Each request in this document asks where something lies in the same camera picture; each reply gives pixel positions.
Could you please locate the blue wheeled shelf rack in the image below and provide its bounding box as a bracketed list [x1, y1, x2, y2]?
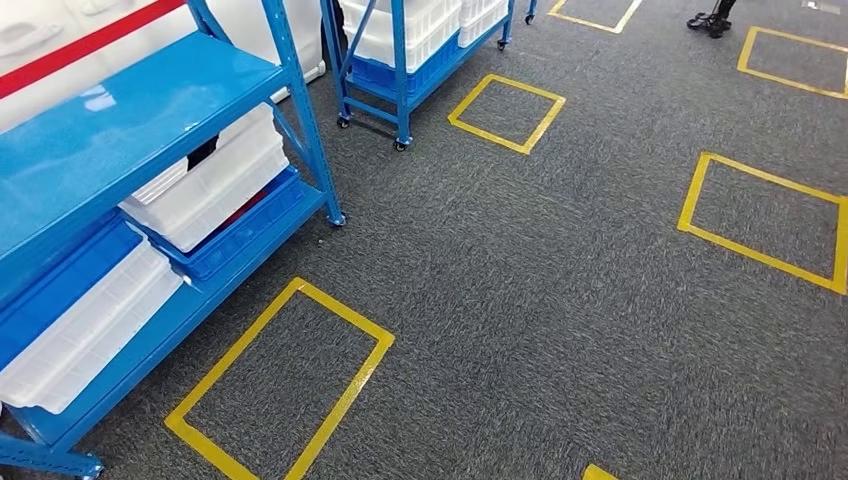
[319, 0, 538, 152]

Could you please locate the blue metal shelf rack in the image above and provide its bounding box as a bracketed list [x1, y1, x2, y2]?
[0, 0, 347, 480]

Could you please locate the red object in crate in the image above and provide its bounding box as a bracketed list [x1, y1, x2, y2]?
[218, 192, 270, 227]

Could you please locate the white plastic crate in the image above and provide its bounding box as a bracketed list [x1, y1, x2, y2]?
[0, 238, 185, 415]
[119, 102, 291, 254]
[458, 0, 510, 49]
[337, 0, 463, 74]

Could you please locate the black wheeled stand base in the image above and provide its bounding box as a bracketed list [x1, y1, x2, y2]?
[685, 0, 738, 40]

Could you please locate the red barrier belt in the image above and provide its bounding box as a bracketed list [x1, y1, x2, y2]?
[0, 0, 187, 101]

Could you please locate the white car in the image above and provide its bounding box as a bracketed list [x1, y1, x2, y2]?
[0, 0, 326, 134]

